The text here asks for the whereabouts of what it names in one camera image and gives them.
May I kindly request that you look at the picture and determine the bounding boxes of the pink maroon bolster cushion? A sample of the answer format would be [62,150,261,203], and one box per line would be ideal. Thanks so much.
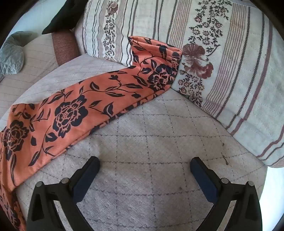
[0,30,80,116]

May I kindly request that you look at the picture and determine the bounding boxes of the orange black floral garment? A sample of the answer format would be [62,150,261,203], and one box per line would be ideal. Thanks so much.
[1,36,182,230]

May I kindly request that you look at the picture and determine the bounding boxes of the striped floral pillow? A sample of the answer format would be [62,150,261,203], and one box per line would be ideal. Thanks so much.
[75,1,283,167]

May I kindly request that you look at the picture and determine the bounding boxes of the pink quilted bed cover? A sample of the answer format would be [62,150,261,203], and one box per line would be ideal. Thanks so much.
[0,53,269,231]

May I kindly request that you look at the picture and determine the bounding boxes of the grey quilted pillow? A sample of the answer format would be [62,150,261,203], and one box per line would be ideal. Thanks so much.
[1,31,32,80]

